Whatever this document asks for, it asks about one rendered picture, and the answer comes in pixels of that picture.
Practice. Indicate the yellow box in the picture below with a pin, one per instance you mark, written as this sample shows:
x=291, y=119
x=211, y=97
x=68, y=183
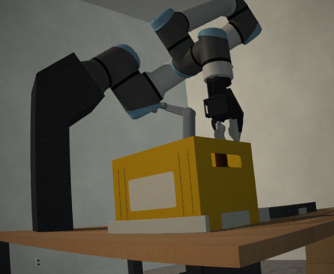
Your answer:
x=181, y=179

